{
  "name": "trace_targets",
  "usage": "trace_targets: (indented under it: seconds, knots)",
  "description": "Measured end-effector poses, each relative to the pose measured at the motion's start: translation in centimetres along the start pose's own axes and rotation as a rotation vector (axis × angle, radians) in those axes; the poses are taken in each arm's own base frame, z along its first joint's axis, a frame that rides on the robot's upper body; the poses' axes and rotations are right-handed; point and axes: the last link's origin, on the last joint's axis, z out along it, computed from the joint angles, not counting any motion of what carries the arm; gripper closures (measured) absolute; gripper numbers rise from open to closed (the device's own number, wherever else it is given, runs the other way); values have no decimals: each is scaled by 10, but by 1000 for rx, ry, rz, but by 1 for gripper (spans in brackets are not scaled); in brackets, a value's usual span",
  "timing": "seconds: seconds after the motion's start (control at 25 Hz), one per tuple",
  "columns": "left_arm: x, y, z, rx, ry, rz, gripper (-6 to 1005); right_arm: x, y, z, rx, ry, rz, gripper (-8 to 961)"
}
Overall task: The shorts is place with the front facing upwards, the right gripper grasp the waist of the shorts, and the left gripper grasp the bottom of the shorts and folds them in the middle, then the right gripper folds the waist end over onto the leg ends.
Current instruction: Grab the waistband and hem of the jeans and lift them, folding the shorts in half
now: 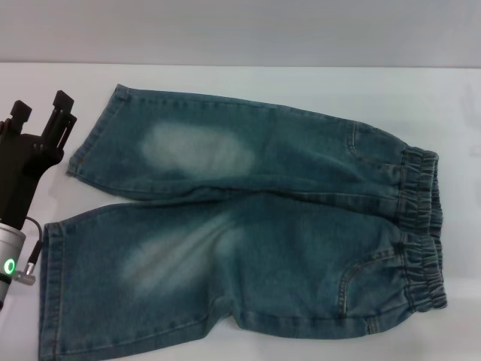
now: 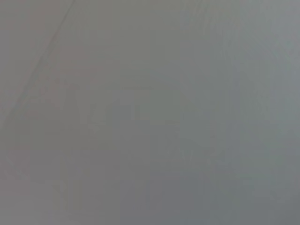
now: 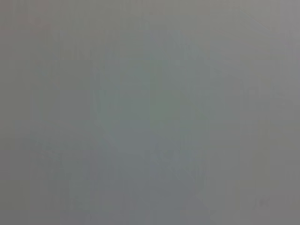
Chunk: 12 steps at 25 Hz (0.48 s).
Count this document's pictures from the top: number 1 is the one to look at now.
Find blue denim shorts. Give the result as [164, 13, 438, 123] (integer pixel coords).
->
[37, 83, 450, 361]

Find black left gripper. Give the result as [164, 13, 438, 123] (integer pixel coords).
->
[0, 89, 78, 231]

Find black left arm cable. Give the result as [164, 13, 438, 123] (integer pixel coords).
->
[14, 216, 44, 286]

